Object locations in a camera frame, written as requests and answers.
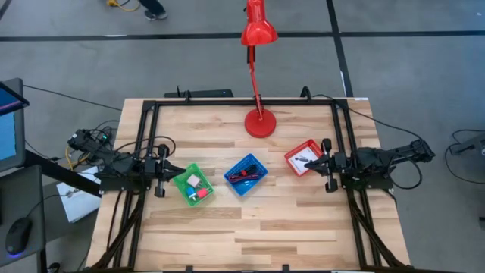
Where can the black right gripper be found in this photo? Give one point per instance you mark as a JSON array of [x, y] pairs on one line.
[[333, 167]]

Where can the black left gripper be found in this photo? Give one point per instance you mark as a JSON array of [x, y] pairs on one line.
[[159, 170]]

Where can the white wall charger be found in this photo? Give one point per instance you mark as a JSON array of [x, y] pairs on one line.
[[194, 181]]

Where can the blue wall charger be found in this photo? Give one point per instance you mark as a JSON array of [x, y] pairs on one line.
[[190, 192]]

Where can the red wall charger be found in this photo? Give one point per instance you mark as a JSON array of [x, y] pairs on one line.
[[202, 193]]

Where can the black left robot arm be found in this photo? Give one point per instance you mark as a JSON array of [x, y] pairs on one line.
[[121, 167]]

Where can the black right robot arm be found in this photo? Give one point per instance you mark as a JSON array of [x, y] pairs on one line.
[[379, 159]]

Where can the green plastic basket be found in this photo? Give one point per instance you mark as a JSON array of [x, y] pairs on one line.
[[180, 182]]

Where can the red plastic basket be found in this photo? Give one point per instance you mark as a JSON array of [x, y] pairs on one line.
[[315, 145]]

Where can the blue plastic basket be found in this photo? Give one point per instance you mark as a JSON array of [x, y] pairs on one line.
[[248, 161]]

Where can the red desk lamp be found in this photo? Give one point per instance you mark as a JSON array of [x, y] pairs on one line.
[[260, 123]]

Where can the flat black box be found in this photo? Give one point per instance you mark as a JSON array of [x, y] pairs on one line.
[[204, 93]]

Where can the white paper sheet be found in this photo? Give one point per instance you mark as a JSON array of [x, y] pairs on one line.
[[76, 206]]

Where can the grey desk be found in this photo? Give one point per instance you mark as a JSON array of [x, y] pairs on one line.
[[22, 189]]

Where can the person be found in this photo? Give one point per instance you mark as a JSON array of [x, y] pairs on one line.
[[153, 9]]

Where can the black computer mouse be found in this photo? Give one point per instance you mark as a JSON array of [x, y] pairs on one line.
[[18, 236]]

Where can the blue-screen computer monitor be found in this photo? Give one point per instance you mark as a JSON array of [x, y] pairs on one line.
[[7, 129]]

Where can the black aluminium table frame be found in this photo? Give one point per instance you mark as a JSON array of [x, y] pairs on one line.
[[246, 102]]

